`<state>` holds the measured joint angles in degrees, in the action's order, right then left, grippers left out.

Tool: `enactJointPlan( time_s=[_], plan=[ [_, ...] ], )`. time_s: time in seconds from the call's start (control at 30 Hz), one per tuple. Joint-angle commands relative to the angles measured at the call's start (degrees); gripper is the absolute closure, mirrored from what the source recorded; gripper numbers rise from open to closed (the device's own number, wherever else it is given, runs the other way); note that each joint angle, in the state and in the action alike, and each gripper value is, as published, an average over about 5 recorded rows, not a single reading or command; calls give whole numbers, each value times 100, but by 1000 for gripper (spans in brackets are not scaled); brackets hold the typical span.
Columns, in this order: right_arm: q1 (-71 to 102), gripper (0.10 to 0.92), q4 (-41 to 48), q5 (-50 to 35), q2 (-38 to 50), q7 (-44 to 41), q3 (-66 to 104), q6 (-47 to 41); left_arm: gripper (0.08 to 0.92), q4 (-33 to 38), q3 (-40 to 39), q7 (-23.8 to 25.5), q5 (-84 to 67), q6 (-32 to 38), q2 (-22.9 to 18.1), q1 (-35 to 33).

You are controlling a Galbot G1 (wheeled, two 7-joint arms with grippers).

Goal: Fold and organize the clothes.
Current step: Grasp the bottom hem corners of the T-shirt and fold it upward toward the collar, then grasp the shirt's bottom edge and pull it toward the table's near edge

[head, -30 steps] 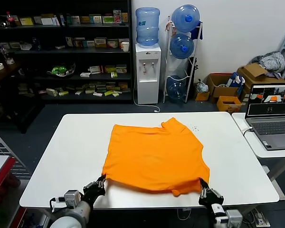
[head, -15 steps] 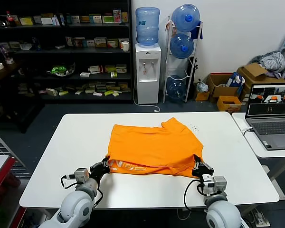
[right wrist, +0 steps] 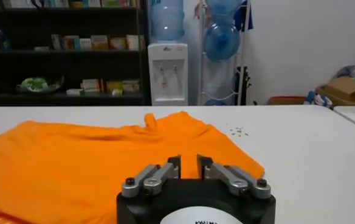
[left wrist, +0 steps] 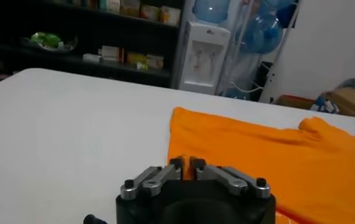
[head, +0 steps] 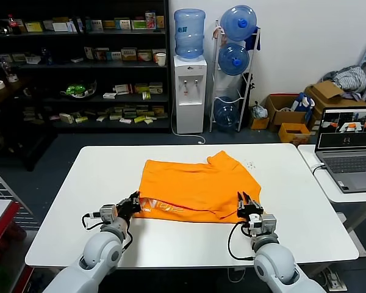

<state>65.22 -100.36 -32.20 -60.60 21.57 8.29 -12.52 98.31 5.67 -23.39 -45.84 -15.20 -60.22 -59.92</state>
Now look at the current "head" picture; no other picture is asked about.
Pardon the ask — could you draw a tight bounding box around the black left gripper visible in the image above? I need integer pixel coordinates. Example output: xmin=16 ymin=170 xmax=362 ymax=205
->
xmin=117 ymin=190 xmax=143 ymax=219

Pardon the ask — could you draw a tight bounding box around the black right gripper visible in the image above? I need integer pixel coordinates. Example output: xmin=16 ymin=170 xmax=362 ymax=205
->
xmin=237 ymin=191 xmax=265 ymax=223

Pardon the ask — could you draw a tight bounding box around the orange t-shirt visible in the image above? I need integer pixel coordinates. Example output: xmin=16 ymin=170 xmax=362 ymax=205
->
xmin=133 ymin=150 xmax=262 ymax=225

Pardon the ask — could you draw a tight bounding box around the pile of striped clothes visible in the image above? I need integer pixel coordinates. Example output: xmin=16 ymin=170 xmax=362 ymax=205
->
xmin=321 ymin=66 xmax=366 ymax=100

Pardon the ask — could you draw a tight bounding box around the small yellow cardboard box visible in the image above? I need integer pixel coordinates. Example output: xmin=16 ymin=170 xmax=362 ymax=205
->
xmin=250 ymin=117 xmax=270 ymax=131

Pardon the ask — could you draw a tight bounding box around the small orange cardboard box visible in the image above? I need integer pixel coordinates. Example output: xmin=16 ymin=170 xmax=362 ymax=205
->
xmin=278 ymin=123 xmax=311 ymax=146

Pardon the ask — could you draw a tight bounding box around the white side table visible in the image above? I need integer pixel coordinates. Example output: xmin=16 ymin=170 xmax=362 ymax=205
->
xmin=297 ymin=145 xmax=366 ymax=257

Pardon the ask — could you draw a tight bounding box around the empty blue water jug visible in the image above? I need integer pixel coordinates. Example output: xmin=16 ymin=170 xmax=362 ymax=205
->
xmin=213 ymin=96 xmax=240 ymax=133

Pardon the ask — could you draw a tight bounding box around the clear plastic bag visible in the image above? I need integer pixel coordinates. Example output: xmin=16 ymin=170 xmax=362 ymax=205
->
xmin=251 ymin=102 xmax=268 ymax=120

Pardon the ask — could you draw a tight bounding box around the open brown cardboard box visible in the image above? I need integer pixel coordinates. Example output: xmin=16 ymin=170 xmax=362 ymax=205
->
xmin=264 ymin=93 xmax=307 ymax=132

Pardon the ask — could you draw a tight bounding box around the white water dispenser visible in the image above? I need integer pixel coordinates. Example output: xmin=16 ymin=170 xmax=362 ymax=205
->
xmin=173 ymin=56 xmax=208 ymax=135

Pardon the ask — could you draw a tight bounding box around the black tripod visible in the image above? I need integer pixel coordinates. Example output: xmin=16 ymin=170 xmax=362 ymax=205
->
xmin=240 ymin=72 xmax=256 ymax=123

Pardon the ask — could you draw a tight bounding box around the grey laptop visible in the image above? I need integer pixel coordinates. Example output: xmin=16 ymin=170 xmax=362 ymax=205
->
xmin=314 ymin=107 xmax=366 ymax=194

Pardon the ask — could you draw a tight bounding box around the blue and white bag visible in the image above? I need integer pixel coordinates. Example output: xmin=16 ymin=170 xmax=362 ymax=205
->
xmin=290 ymin=92 xmax=315 ymax=123

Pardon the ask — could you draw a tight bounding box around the white power strip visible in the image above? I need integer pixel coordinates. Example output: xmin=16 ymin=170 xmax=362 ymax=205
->
xmin=324 ymin=269 xmax=348 ymax=290

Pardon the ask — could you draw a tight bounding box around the bowl with green packets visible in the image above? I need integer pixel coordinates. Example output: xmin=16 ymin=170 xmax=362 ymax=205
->
xmin=60 ymin=80 xmax=98 ymax=99

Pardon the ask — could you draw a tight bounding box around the large brown cardboard box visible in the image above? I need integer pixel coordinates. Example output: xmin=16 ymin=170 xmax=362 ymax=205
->
xmin=304 ymin=80 xmax=366 ymax=129

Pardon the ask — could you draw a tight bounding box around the red edged white cart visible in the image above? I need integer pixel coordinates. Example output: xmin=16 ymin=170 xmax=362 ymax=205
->
xmin=0 ymin=199 xmax=21 ymax=260

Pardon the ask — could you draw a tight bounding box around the black shelf unit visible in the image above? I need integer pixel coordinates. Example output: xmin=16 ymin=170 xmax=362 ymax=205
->
xmin=0 ymin=0 xmax=171 ymax=135

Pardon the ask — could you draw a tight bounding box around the blue water jug with label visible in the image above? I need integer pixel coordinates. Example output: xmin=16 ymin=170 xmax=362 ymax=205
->
xmin=174 ymin=9 xmax=207 ymax=60

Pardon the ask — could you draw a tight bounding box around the pink colourful carton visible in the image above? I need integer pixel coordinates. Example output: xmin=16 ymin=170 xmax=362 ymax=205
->
xmin=145 ymin=12 xmax=157 ymax=30

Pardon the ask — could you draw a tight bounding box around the yellow medicine carton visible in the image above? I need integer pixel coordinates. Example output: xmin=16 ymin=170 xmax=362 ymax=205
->
xmin=24 ymin=21 xmax=45 ymax=32

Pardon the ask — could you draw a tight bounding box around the cola bottle red label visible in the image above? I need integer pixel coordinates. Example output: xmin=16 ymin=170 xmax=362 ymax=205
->
xmin=7 ymin=13 xmax=22 ymax=35

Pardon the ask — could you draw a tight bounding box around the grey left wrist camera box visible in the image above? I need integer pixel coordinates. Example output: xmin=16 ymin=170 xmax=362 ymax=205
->
xmin=99 ymin=204 xmax=118 ymax=222

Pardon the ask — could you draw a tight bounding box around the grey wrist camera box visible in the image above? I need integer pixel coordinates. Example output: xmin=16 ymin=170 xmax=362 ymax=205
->
xmin=99 ymin=204 xmax=118 ymax=222
xmin=249 ymin=213 xmax=277 ymax=236

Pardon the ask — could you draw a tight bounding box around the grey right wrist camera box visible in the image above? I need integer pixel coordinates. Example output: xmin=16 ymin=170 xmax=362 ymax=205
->
xmin=249 ymin=213 xmax=277 ymax=236

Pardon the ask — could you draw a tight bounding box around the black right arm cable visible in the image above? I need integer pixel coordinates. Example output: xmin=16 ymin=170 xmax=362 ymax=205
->
xmin=227 ymin=220 xmax=257 ymax=262

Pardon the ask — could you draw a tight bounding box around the white dispenser power cord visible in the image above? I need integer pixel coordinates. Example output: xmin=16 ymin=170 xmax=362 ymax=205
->
xmin=170 ymin=100 xmax=207 ymax=145

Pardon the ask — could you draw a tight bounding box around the white wire jug rack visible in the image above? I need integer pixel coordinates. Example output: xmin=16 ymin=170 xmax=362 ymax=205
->
xmin=209 ymin=20 xmax=262 ymax=134

